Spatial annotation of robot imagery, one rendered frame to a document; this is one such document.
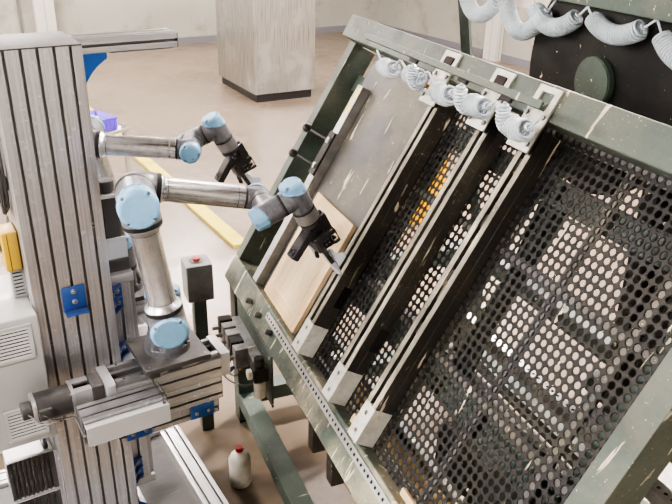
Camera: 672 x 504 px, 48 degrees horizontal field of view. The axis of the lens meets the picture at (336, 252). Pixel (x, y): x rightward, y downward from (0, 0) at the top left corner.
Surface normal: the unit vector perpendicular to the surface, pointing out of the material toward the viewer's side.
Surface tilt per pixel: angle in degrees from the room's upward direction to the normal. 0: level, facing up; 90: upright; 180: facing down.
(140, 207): 82
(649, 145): 59
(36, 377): 90
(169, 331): 98
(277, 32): 90
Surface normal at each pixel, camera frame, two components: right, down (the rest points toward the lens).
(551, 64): -0.93, 0.14
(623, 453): -0.79, -0.33
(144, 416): 0.51, 0.38
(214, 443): 0.02, -0.90
